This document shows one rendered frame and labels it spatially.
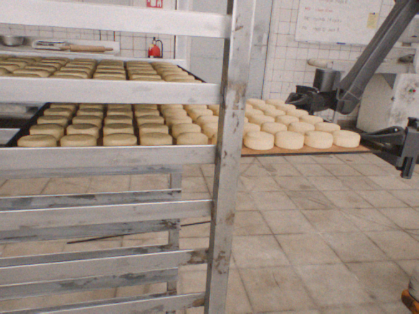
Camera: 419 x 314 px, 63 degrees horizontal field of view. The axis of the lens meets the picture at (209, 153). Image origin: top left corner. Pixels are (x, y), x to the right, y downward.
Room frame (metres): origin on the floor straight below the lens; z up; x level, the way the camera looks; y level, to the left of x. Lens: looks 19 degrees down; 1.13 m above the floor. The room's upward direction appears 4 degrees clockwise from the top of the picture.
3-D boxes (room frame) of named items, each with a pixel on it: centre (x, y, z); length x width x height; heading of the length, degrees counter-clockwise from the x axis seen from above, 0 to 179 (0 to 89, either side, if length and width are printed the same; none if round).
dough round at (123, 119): (0.62, 0.17, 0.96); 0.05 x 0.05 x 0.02
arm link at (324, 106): (1.03, -0.32, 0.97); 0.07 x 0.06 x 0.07; 135
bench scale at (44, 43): (3.71, 1.74, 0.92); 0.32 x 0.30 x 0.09; 18
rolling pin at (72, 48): (3.70, 1.35, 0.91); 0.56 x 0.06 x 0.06; 129
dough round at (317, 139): (0.59, -0.19, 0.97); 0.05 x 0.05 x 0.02
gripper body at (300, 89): (0.99, -0.27, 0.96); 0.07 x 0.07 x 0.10; 45
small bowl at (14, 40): (3.76, 2.18, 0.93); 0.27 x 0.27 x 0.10
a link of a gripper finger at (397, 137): (0.61, -0.32, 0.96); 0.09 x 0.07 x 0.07; 76
